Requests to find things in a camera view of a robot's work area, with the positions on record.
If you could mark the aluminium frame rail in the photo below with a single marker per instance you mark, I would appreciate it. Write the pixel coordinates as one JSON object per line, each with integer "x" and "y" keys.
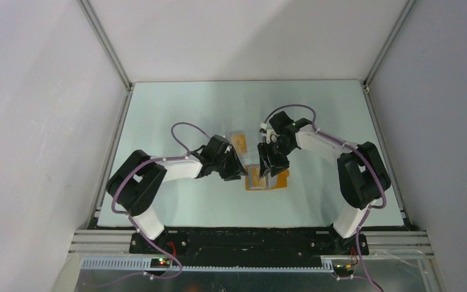
{"x": 127, "y": 86}
{"x": 366, "y": 85}

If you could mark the orange credit card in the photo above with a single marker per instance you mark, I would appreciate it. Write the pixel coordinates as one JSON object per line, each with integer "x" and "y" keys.
{"x": 238, "y": 140}
{"x": 255, "y": 181}

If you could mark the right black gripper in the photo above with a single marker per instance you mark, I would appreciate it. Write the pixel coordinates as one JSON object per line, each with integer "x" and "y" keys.
{"x": 264, "y": 149}

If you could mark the orange leather card holder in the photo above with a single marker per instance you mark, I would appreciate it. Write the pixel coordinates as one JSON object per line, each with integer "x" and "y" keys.
{"x": 277, "y": 182}

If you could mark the clear plastic card tray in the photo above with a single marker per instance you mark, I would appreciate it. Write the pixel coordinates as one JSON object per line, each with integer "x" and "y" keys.
{"x": 253, "y": 138}

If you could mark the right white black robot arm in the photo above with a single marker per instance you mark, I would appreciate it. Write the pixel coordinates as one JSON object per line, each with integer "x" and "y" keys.
{"x": 363, "y": 178}

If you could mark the left controller circuit board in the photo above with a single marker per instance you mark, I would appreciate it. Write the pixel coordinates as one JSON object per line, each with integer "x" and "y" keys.
{"x": 160, "y": 263}

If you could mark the right aluminium frame rail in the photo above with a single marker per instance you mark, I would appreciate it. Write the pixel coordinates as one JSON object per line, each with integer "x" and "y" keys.
{"x": 366, "y": 85}

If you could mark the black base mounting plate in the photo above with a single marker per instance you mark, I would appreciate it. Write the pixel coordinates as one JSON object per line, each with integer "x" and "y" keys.
{"x": 258, "y": 247}

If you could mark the left aluminium frame rail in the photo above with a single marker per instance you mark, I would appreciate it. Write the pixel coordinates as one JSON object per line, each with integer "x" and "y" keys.
{"x": 127, "y": 86}

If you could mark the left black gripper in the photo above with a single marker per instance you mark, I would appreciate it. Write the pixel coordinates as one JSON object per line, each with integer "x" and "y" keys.
{"x": 236, "y": 169}

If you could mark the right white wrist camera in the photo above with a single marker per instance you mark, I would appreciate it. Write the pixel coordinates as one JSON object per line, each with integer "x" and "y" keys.
{"x": 268, "y": 134}

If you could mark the grey slotted cable duct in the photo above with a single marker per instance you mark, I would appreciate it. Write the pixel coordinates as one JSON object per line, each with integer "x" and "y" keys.
{"x": 148, "y": 264}

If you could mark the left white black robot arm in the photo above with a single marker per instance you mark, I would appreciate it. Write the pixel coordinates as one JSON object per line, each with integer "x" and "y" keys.
{"x": 136, "y": 183}

